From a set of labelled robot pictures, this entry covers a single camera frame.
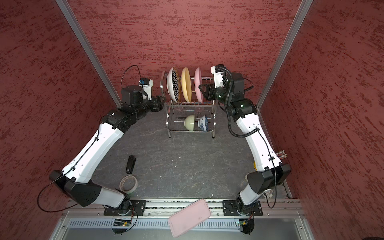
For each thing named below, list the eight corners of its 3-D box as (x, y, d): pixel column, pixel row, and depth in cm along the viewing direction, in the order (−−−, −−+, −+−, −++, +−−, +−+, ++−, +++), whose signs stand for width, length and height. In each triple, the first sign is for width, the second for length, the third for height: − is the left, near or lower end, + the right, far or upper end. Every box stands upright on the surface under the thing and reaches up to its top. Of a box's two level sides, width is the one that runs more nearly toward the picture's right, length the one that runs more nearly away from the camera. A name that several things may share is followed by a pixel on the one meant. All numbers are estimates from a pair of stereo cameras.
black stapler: (126, 173, 87) (124, 171, 85) (131, 158, 94) (129, 155, 91) (132, 173, 87) (130, 171, 85) (136, 158, 94) (135, 155, 91)
